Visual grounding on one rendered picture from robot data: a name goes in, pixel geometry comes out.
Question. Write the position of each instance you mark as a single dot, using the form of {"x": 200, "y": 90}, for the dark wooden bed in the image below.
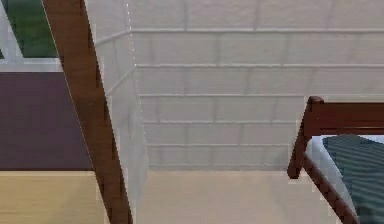
{"x": 333, "y": 116}

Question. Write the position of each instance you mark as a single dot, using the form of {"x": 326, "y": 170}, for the teal striped bed cover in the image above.
{"x": 360, "y": 166}

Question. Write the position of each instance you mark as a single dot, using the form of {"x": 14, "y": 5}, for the white framed window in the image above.
{"x": 23, "y": 33}

